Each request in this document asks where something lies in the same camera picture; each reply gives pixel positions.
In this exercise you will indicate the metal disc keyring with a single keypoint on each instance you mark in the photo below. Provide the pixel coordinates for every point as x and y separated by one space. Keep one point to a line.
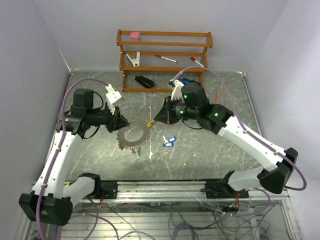
134 136

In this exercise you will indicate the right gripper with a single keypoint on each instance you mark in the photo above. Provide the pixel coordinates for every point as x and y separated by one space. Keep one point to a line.
166 115

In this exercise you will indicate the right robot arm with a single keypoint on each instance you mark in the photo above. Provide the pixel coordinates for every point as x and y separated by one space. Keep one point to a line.
190 102

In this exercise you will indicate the blue tag key upper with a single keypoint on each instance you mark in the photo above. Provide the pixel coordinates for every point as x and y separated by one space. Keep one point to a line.
172 139

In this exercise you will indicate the aluminium frame rail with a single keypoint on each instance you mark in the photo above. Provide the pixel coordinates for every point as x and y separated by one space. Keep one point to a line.
133 191

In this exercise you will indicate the blue tag key lower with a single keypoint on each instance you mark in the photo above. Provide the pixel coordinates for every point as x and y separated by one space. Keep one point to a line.
167 144

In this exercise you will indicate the blue tag key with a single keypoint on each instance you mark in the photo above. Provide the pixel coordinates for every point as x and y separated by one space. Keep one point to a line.
172 139
167 144

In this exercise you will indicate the orange pencil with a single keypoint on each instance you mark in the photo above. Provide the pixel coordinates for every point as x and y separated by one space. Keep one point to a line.
218 96

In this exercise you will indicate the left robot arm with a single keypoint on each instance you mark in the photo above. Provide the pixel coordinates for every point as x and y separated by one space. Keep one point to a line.
49 198

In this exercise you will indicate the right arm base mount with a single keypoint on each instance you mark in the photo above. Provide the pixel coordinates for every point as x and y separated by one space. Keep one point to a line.
219 189

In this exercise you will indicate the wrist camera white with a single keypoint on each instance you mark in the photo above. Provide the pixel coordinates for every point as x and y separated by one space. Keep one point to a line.
176 86
113 98

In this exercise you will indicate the pink eraser block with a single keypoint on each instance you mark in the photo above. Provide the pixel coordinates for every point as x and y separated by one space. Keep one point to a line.
135 36

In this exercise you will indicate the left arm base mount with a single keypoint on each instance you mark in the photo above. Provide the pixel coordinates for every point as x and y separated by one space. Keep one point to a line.
107 189

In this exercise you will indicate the blue stapler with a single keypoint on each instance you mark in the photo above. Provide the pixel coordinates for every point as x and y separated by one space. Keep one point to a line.
187 81

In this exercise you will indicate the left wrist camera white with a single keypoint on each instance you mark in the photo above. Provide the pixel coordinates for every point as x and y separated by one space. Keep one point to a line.
113 98

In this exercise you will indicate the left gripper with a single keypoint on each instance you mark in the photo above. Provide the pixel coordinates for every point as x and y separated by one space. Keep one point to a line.
121 122

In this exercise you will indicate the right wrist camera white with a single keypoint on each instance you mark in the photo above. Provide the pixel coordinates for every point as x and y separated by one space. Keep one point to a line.
176 86

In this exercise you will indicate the red-capped white marker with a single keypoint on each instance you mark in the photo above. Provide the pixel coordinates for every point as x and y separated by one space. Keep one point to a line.
197 62

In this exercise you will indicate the yellow tag key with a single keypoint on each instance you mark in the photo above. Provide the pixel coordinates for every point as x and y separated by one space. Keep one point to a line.
151 124

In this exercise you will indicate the red-capped marker pen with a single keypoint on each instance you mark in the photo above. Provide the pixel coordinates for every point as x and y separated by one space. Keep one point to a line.
166 58

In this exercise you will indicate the white plastic clamp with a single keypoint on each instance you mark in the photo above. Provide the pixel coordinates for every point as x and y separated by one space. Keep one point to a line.
134 61

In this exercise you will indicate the black stapler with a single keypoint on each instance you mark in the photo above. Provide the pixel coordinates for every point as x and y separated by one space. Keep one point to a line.
144 81

